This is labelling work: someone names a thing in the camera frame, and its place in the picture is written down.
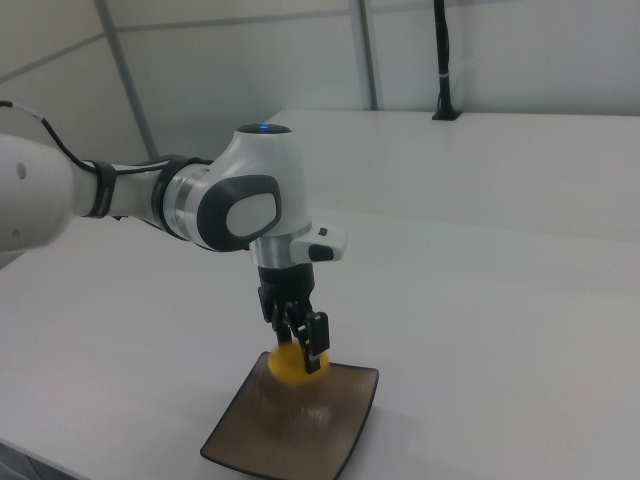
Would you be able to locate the grey partition post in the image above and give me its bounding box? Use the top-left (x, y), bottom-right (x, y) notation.
top-left (357, 0), bottom-right (385, 111)
top-left (94, 0), bottom-right (162, 160)

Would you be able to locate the brown square ceramic plate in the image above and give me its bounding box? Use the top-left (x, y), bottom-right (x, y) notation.
top-left (199, 350), bottom-right (380, 480)

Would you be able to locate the yellow potato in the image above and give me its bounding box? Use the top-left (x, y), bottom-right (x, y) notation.
top-left (267, 342), bottom-right (332, 386)

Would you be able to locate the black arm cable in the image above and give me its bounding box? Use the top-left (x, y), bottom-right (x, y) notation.
top-left (0, 99), bottom-right (96, 174)

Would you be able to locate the black pole with base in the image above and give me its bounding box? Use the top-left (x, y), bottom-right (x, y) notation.
top-left (431, 0), bottom-right (462, 122)

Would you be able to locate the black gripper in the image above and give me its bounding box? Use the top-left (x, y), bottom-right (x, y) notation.
top-left (256, 263), bottom-right (332, 375)

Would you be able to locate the black velcro strap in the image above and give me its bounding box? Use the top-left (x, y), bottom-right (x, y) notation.
top-left (82, 159), bottom-right (119, 220)

